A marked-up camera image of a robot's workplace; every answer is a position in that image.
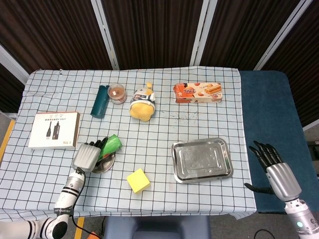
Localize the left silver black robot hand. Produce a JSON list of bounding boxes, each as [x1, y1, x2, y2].
[[71, 139, 110, 174]]

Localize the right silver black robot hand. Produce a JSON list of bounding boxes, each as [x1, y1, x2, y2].
[[244, 140, 302, 202]]

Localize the green chip can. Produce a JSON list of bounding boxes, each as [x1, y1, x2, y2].
[[98, 134, 122, 160]]

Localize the yellow foam block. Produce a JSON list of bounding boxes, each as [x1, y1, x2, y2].
[[126, 168, 151, 194]]

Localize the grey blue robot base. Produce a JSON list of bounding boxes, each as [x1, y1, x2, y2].
[[104, 216, 210, 239]]

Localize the round metal dish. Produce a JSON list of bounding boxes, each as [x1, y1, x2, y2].
[[91, 149, 116, 174]]

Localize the black box device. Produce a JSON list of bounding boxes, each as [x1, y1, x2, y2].
[[306, 140, 319, 156]]

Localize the teal plastic container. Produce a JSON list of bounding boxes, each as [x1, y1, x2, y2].
[[90, 85, 110, 120]]

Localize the yellow floor tape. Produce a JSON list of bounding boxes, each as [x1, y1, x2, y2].
[[0, 119, 15, 155], [74, 217, 85, 239]]

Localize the clear jar brown contents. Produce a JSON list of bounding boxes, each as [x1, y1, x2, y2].
[[107, 84, 128, 105]]

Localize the yellow plush toy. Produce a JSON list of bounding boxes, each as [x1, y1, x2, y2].
[[129, 81, 157, 122]]

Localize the rectangular steel tray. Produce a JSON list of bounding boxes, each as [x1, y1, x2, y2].
[[171, 137, 234, 185]]

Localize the white checkered tablecloth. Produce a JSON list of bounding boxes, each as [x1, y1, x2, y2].
[[0, 68, 257, 225]]

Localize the orange biscuit box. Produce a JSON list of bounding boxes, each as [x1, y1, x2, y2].
[[173, 82, 223, 104]]

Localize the white cable product box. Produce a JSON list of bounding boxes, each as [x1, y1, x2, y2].
[[28, 112, 81, 150]]

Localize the white partition frame post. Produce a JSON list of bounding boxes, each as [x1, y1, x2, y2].
[[254, 0, 314, 70], [303, 119, 319, 131], [0, 43, 29, 78], [90, 0, 120, 70], [191, 0, 217, 67]]

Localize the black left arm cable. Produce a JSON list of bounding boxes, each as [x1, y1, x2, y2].
[[71, 168, 100, 237]]

